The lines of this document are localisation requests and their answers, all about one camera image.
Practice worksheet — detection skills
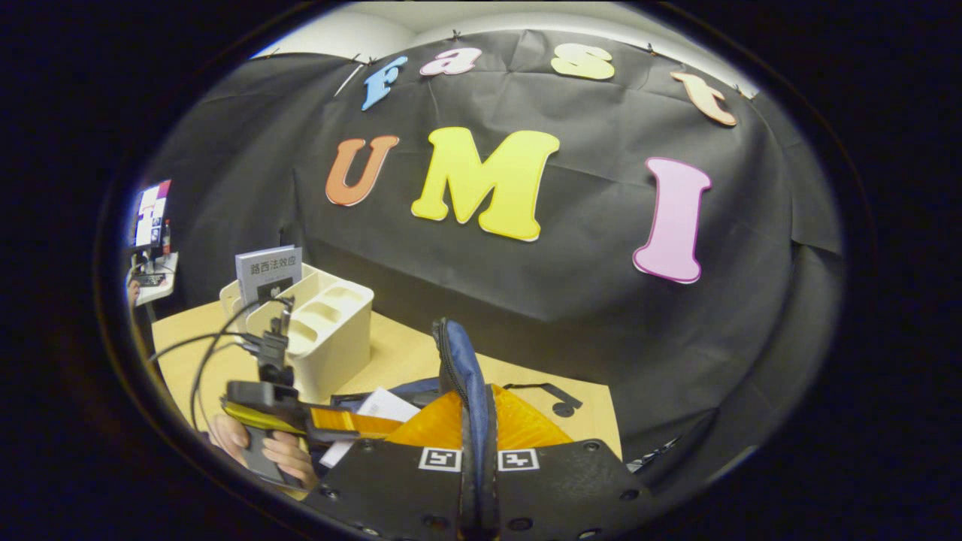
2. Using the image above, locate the grey-blue cover book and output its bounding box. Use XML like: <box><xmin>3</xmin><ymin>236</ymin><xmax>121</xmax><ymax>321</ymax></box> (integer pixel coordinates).
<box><xmin>235</xmin><ymin>245</ymin><xmax>303</xmax><ymax>305</ymax></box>

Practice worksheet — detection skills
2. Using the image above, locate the blue schoolbag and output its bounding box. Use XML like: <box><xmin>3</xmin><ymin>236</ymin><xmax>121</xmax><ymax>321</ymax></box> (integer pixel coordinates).
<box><xmin>323</xmin><ymin>317</ymin><xmax>584</xmax><ymax>541</ymax></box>

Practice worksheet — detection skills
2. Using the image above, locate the white cover book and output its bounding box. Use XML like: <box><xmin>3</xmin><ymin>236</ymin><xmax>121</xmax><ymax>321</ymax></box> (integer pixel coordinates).
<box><xmin>319</xmin><ymin>387</ymin><xmax>422</xmax><ymax>468</ymax></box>

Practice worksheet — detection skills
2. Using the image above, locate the computer monitor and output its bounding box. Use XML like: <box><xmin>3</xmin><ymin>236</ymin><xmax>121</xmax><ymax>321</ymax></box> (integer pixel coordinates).
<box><xmin>135</xmin><ymin>180</ymin><xmax>172</xmax><ymax>249</ymax></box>

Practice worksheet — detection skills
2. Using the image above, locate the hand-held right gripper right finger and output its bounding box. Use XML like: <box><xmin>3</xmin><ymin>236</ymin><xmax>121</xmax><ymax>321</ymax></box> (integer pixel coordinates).
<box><xmin>485</xmin><ymin>383</ymin><xmax>656</xmax><ymax>541</ymax></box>

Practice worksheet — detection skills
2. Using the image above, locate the white side desk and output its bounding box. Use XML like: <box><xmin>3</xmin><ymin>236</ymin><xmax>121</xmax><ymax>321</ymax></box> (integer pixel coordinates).
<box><xmin>126</xmin><ymin>252</ymin><xmax>180</xmax><ymax>306</ymax></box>

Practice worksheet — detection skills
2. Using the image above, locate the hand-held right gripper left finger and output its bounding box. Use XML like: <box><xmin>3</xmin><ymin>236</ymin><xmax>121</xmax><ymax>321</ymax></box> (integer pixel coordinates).
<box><xmin>304</xmin><ymin>387</ymin><xmax>472</xmax><ymax>541</ymax></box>

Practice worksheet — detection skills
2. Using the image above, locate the black cable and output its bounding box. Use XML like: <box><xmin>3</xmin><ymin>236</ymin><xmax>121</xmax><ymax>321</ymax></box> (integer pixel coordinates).
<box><xmin>189</xmin><ymin>297</ymin><xmax>294</xmax><ymax>433</ymax></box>
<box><xmin>149</xmin><ymin>331</ymin><xmax>260</xmax><ymax>365</ymax></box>

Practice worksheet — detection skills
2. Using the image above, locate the white plastic bookshelf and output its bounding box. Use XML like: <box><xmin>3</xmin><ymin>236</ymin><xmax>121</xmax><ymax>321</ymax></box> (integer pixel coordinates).
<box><xmin>219</xmin><ymin>263</ymin><xmax>375</xmax><ymax>403</ymax></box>

